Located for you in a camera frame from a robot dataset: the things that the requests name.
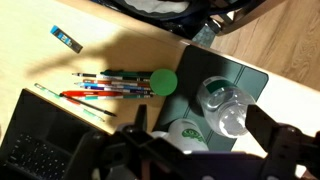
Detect black open laptop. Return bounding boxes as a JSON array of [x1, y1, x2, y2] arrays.
[[0, 88, 111, 180]]

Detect dark green tablet case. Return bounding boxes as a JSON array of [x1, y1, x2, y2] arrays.
[[153, 45, 269, 151]]

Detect green pen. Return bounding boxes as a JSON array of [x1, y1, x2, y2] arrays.
[[100, 70, 153, 78]]

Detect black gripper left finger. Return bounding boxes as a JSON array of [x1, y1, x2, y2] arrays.
[[135, 104, 147, 130]]

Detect red pen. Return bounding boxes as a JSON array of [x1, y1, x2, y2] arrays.
[[59, 90, 154, 98]]

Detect black thin pen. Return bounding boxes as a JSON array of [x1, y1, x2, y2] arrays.
[[59, 93, 117, 117]]

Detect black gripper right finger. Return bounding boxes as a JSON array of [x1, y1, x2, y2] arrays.
[[245, 105, 281, 155]]

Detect blue pen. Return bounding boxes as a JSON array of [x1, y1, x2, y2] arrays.
[[74, 82, 151, 91]]

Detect green jar lid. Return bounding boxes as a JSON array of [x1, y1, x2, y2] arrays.
[[150, 69, 178, 96]]

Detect clear glass jar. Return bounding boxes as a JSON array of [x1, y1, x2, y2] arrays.
[[197, 76, 256, 138]]

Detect light green pencil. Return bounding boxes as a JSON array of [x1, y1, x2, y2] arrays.
[[34, 83, 105, 122]]

